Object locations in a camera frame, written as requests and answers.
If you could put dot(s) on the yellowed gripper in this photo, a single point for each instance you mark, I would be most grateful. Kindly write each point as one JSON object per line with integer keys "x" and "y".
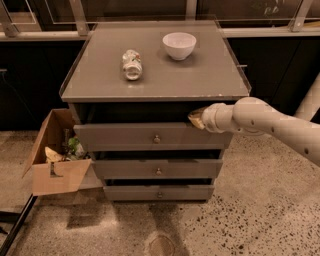
{"x": 210, "y": 118}

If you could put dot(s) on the grey top drawer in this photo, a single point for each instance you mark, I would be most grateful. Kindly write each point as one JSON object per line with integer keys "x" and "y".
{"x": 148, "y": 136}

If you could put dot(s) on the grey drawer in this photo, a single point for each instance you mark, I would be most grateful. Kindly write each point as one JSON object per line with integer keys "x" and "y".
{"x": 155, "y": 193}
{"x": 148, "y": 136}
{"x": 143, "y": 169}

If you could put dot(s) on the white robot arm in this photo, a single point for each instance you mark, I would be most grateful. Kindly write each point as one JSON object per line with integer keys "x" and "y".
{"x": 253, "y": 116}

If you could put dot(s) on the grey drawer cabinet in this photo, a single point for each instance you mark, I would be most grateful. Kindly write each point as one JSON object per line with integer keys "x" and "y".
{"x": 97, "y": 92}

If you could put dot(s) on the grey middle drawer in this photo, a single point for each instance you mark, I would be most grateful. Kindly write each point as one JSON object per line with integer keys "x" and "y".
{"x": 143, "y": 169}

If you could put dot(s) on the grey bottom drawer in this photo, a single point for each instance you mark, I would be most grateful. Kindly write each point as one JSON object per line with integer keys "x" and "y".
{"x": 155, "y": 193}

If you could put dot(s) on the open cardboard box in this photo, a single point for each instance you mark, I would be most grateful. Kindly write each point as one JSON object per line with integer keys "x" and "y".
{"x": 61, "y": 176}

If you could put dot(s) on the white ceramic bowl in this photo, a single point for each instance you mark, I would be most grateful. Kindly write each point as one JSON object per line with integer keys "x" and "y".
{"x": 179, "y": 45}

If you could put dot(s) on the crushed white can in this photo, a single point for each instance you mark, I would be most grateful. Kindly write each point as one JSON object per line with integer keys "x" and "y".
{"x": 131, "y": 65}

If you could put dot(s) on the green trash in box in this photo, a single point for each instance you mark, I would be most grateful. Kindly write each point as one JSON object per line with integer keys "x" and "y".
{"x": 73, "y": 144}

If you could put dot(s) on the round floor drain cover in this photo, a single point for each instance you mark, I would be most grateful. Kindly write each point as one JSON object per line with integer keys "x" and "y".
{"x": 161, "y": 246}

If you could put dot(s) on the crumpled paper in box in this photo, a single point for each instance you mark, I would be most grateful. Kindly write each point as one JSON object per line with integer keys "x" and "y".
{"x": 53, "y": 156}

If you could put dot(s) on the black metal bar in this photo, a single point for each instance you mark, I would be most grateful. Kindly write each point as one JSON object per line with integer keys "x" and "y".
{"x": 17, "y": 219}

